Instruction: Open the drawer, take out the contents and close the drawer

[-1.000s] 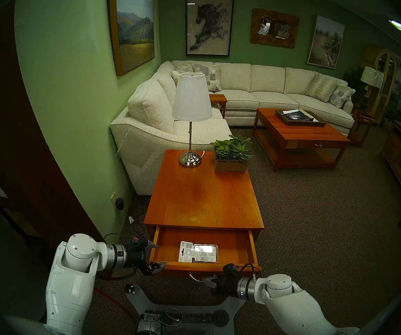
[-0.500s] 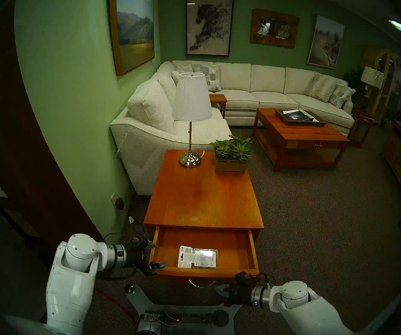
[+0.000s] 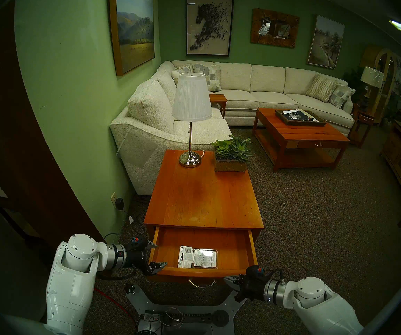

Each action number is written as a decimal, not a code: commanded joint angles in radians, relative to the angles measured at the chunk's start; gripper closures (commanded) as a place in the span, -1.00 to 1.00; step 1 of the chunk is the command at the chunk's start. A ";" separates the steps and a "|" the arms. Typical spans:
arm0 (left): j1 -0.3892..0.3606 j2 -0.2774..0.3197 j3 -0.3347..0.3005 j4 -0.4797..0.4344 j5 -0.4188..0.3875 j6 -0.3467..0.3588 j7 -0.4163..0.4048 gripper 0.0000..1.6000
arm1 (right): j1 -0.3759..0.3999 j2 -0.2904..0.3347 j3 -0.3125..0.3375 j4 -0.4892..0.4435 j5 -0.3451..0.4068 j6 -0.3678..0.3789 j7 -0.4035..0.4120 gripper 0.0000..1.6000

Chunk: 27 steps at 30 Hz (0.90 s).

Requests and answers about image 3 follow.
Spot grey patterned throw pillow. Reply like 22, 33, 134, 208
329, 84, 356, 109
193, 63, 222, 92

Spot rustic wood framed mirror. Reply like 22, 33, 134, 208
250, 8, 300, 49

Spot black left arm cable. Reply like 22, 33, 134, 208
98, 267, 138, 281

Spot dark leafy floor plant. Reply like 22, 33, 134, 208
343, 67, 366, 103

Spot white shade chrome table lamp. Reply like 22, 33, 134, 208
172, 72, 213, 168

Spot black framed horse picture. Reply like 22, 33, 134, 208
186, 0, 234, 57

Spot black power strip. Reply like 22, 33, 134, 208
143, 311, 213, 325

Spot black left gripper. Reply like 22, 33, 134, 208
125, 235, 168, 276

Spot dark wooden side table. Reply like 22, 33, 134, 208
347, 106, 375, 148

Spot white coiled cable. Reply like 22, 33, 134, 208
166, 307, 184, 327

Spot cream sectional sofa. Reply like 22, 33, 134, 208
109, 60, 356, 196

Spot cherry wood coffee table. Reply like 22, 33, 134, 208
252, 108, 351, 172

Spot tree landscape painting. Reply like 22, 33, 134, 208
306, 15, 345, 70

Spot succulent plants in wooden planter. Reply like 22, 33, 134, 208
210, 135, 254, 172

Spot arched light wood cabinet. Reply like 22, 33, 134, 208
361, 46, 398, 124

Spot black floor cable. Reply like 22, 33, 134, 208
122, 209, 146, 235

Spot dark wooden serving tray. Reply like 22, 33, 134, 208
275, 109, 327, 127

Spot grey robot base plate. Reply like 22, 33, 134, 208
124, 284, 243, 335

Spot cherry wood end table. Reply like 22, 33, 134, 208
144, 149, 265, 258

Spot black book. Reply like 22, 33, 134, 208
283, 111, 314, 122

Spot wooden drawer with metal handle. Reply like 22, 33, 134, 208
148, 226, 258, 289

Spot small wooden corner table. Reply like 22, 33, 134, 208
209, 94, 228, 118

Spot red cable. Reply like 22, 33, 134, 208
92, 286, 136, 321

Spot mountain landscape painting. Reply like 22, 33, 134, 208
109, 0, 155, 76

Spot clear blister pack with card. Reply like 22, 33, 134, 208
178, 245, 218, 269

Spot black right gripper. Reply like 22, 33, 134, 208
223, 265, 269, 303

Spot lamp with plastic wrapped shade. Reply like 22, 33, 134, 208
361, 66, 384, 110

